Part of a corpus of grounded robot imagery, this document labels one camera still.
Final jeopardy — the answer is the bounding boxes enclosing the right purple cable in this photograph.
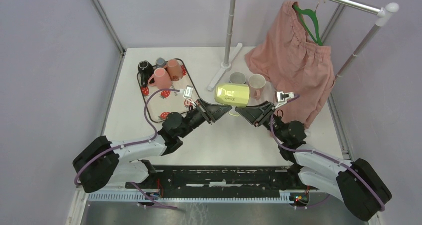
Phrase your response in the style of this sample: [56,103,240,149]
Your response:
[268,93,386,213]

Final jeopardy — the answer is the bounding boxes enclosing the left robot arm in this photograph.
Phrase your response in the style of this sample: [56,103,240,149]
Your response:
[72,99,232,193]

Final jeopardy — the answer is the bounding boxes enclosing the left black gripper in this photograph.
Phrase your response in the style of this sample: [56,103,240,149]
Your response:
[179,98,232,138]

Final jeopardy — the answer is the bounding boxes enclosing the green hanger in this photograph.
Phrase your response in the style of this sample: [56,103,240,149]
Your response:
[292,4,324,46]

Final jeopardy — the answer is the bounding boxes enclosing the strawberry pattern tray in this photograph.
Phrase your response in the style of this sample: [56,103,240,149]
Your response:
[137,58,200,123]

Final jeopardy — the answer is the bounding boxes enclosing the salmon pink mug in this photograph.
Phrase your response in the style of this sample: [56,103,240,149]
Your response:
[148,68,172,89]

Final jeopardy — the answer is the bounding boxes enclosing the black mug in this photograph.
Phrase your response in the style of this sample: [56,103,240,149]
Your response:
[138,61,154,87]

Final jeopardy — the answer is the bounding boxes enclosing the metal clothes rack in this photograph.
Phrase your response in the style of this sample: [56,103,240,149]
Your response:
[207,0,399,91]

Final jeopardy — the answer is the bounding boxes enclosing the grey-blue mug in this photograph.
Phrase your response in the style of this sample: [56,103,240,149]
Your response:
[155,57,167,68]

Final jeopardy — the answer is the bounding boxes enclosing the terracotta mug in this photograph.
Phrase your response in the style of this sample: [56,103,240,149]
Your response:
[164,59,183,81]

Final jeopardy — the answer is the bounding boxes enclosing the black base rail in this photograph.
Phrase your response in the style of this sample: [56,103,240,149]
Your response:
[137,165,306,199]

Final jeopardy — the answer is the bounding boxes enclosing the yellow mug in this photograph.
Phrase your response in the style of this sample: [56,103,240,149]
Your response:
[214,83,250,107]

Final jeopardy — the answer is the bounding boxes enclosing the blue mug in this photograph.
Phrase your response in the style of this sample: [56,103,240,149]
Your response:
[229,72,247,84]

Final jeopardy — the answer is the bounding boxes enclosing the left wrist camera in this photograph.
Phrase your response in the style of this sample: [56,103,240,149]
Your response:
[179,85,195,100]

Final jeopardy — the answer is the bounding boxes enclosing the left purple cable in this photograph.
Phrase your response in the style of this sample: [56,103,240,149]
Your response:
[73,88,185,211]

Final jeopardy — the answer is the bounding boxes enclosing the pink shorts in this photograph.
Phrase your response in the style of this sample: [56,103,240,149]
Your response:
[244,0,335,128]

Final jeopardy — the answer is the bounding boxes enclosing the purple cable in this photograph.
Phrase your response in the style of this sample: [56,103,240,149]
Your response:
[73,88,185,211]
[268,93,386,213]

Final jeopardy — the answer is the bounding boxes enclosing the light pink mug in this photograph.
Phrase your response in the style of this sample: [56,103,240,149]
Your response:
[248,74,266,100]

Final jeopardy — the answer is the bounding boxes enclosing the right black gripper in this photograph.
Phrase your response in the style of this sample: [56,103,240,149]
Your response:
[235,101,287,143]

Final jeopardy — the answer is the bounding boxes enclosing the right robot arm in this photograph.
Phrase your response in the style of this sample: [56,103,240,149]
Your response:
[235,101,392,221]

